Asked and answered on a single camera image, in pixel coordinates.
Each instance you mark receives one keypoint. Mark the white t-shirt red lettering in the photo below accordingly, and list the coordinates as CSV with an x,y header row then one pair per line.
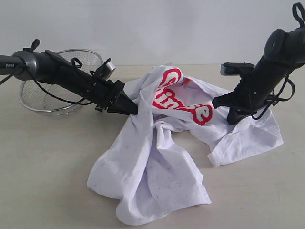
x,y
147,171

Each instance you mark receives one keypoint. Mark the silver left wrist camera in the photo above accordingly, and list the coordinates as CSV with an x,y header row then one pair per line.
x,y
105,70

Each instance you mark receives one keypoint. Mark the metal wire mesh basket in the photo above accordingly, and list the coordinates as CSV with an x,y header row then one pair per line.
x,y
32,97

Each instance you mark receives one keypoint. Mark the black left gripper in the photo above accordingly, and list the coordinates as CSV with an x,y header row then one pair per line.
x,y
109,96

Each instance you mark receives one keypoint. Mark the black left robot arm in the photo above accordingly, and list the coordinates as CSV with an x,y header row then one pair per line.
x,y
51,68

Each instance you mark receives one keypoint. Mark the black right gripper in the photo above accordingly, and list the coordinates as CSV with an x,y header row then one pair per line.
x,y
245,100

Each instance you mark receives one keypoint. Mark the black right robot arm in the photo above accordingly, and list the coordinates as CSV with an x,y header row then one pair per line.
x,y
283,53

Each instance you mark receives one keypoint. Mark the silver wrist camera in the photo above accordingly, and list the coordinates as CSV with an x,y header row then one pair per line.
x,y
235,68
105,70

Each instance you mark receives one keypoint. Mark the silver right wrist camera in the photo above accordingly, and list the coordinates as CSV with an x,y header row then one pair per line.
x,y
235,68

